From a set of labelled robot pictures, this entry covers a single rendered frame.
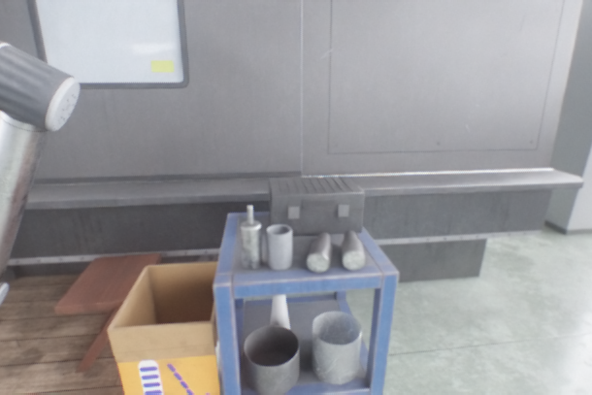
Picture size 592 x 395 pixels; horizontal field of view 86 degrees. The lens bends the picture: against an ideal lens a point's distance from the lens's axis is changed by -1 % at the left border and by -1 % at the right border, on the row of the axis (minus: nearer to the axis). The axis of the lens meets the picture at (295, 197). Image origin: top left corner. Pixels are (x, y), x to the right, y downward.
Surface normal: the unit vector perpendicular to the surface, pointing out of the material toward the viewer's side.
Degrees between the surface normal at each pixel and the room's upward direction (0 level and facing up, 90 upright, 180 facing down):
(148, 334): 90
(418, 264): 90
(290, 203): 90
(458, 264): 90
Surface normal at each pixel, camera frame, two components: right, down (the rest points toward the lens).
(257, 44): 0.12, 0.26
